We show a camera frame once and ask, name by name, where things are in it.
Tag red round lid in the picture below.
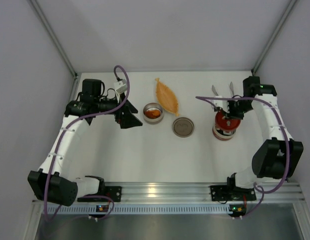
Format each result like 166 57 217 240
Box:
214 111 241 132

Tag metal tongs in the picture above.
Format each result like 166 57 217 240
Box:
211 81 240 99

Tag grey round metal container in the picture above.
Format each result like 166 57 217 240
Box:
142 102 164 125

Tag orange fried food piece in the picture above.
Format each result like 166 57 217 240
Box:
144 109 162 119

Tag red round metal container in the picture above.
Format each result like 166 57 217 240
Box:
212 125 236 141

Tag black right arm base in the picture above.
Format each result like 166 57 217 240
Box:
209 185 257 202

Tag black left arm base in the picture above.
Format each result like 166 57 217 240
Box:
77 186 122 203

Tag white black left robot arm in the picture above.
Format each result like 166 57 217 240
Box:
27 78 143 207

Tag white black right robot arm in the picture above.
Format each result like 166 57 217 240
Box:
222 76 304 194

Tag woven bamboo basket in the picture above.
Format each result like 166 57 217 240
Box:
155 78 180 117

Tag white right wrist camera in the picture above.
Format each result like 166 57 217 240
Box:
210 95 229 112

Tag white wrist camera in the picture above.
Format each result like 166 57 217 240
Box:
113 79 128 98
210 95 229 112

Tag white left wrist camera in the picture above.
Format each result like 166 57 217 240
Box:
113 79 128 98

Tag aluminium mounting rail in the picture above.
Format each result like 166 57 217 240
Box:
105 182 305 204

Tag slotted grey cable duct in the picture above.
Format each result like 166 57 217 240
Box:
58 204 232 215

